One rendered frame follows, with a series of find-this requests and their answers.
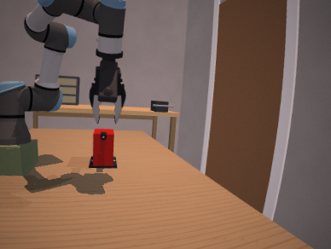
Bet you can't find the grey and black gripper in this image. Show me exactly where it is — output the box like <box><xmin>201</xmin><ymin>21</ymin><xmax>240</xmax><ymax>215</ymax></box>
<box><xmin>90</xmin><ymin>49</ymin><xmax>126</xmax><ymax>124</ymax></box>

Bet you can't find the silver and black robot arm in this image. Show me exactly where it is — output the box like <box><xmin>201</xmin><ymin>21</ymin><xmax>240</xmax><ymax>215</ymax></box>
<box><xmin>0</xmin><ymin>0</ymin><xmax>126</xmax><ymax>145</ymax></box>

